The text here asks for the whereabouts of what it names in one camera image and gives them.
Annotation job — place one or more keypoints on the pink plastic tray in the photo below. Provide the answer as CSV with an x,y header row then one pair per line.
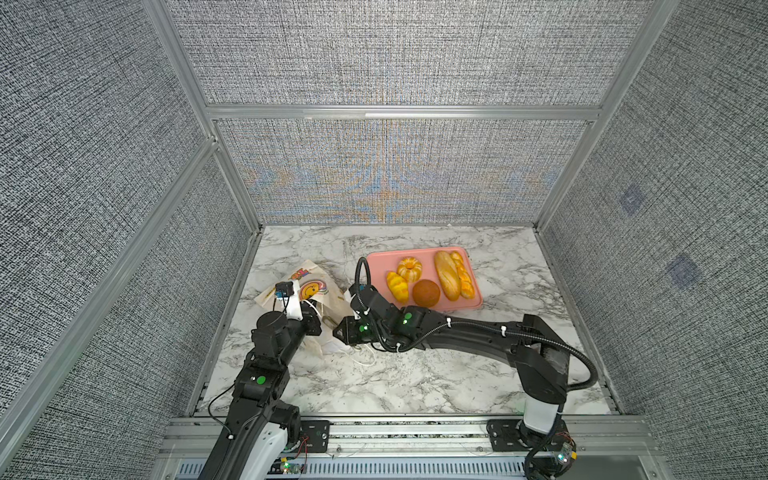
x,y
383,262

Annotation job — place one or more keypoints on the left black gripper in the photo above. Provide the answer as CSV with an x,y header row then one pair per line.
x,y
309,319

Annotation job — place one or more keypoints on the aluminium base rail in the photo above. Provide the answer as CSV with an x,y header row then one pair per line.
x,y
450,446

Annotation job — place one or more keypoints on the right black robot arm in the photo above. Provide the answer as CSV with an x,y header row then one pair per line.
x,y
548,368

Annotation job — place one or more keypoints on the round brown fake bun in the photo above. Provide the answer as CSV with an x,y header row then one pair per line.
x,y
426,293

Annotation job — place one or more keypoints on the small yellow fake croissant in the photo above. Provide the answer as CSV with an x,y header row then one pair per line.
x,y
398,286

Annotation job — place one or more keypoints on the twisted yellow fake bread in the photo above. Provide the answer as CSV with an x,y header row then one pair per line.
x,y
467,289

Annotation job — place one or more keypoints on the aluminium cage frame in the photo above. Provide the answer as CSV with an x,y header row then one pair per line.
x,y
607,160

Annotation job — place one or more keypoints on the long golden fake baguette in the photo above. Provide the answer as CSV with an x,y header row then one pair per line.
x,y
448,275

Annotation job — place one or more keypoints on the white printed paper bag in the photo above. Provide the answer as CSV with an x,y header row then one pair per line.
x,y
318,293

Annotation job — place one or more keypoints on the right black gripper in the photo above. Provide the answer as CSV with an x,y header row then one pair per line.
x,y
346,325

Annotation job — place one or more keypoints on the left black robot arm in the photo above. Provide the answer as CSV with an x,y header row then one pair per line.
x,y
259,425

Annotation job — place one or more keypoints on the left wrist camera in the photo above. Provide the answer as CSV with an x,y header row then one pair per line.
x,y
287,293

